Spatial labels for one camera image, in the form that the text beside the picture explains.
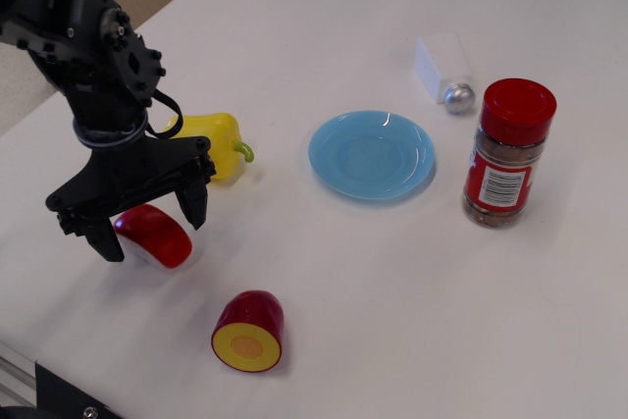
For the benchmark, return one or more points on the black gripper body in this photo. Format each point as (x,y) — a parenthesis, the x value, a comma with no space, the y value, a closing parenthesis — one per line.
(116,180)

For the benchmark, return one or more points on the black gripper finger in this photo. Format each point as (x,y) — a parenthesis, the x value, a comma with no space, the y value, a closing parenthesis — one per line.
(103,239)
(192,196)

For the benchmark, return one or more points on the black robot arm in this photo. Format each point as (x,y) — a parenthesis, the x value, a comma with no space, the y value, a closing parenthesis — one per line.
(88,50)

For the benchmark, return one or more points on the blue plate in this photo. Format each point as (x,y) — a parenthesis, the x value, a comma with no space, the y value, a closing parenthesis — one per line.
(372,155)

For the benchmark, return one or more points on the yellow toy bell pepper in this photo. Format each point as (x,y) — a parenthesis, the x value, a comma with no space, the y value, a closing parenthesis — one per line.
(227,146)

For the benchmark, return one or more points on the halved purple toy fruit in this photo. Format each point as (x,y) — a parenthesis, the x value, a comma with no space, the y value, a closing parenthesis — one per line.
(249,333)

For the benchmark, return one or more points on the white salt shaker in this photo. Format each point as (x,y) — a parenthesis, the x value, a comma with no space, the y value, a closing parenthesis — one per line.
(442,65)

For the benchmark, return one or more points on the red-lidded spice jar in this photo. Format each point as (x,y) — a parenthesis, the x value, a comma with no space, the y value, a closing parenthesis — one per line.
(509,141)

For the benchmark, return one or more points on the aluminium table frame rail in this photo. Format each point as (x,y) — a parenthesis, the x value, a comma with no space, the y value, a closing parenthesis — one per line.
(18,383)

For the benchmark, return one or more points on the black corner bracket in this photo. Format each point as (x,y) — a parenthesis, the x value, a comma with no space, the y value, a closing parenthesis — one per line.
(61,399)

